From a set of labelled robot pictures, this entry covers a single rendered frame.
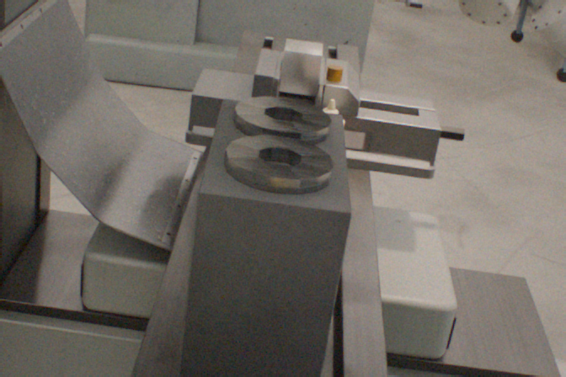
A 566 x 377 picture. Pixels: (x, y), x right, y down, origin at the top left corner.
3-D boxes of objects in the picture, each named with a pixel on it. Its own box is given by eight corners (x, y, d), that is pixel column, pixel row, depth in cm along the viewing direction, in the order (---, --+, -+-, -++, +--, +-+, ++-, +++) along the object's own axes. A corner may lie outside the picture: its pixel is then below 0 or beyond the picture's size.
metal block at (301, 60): (316, 83, 133) (323, 43, 130) (315, 97, 127) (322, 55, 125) (280, 77, 133) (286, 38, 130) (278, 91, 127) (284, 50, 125)
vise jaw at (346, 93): (355, 88, 136) (360, 62, 134) (357, 117, 125) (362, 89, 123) (316, 82, 136) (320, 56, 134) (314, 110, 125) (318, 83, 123)
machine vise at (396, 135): (424, 140, 140) (439, 72, 135) (434, 180, 127) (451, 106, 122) (198, 107, 140) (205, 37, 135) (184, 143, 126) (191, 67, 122)
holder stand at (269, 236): (316, 275, 99) (346, 101, 90) (317, 404, 79) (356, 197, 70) (204, 261, 98) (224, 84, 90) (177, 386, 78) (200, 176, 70)
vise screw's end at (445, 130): (461, 139, 133) (463, 126, 132) (462, 143, 131) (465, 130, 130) (434, 135, 133) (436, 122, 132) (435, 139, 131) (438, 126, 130)
